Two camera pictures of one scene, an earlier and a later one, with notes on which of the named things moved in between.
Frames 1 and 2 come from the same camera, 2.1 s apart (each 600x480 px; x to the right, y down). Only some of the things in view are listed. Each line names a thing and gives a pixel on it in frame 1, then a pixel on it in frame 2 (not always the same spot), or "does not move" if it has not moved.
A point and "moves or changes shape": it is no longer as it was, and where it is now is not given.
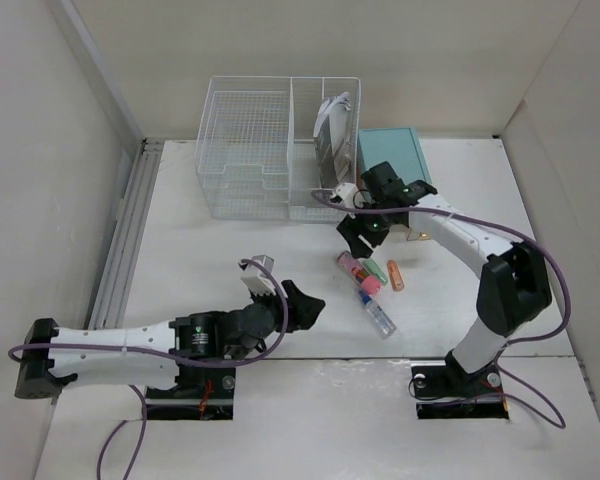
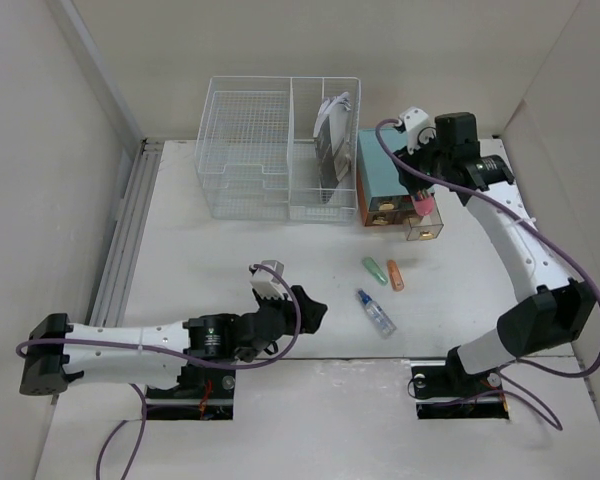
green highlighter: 375,269 does not move
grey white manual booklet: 332,139 does not move
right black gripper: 351,228 to 406,178
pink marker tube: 369,283 moves or changes shape
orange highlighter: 397,281 does not move
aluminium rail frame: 108,307 does not move
